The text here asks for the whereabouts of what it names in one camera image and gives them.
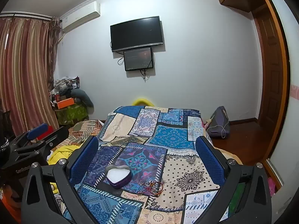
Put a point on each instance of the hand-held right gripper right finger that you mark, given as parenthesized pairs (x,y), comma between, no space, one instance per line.
(208,158)

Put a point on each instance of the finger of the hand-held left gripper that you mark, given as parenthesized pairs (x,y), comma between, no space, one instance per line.
(37,131)
(57,136)

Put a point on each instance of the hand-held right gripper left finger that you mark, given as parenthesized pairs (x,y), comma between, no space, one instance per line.
(84,158)

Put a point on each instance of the purple heart-shaped tin box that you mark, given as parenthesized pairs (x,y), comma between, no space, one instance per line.
(118,176)

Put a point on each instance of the gold bangle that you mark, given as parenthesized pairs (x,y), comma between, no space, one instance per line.
(139,193)

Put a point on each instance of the red box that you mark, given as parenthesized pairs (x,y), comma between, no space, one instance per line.
(48,133)

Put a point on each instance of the yellow cloth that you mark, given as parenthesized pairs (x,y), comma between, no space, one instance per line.
(60,154)

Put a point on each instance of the green patterned cloth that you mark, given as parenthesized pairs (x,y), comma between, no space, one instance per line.
(72,114)

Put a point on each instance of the orange box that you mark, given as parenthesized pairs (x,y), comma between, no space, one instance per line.
(66,103)

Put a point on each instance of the purple bag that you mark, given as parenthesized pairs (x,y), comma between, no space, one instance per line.
(218,123)

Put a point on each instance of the orange cloth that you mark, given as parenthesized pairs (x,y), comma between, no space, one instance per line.
(9,205)

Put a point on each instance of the pile of clothes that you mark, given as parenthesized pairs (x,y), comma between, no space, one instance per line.
(65,84)

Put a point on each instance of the striped brown curtain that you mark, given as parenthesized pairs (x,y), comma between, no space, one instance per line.
(25,74)

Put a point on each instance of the blue patchwork printed blanket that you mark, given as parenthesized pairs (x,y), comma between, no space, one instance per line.
(149,149)

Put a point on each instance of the pink slippers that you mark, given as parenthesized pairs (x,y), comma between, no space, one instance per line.
(272,186)

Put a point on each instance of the yellow round cushion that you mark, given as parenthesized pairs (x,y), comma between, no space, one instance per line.
(140,102)

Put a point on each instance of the wooden door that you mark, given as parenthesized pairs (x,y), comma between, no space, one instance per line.
(272,74)

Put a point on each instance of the curtain rod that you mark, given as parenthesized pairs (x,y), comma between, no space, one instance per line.
(25,15)

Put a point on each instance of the white air conditioner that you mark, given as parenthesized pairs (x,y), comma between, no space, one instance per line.
(80,16)

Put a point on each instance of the small black wall monitor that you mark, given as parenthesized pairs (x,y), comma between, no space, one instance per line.
(138,59)

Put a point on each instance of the black wall television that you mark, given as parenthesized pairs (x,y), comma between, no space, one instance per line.
(136,33)

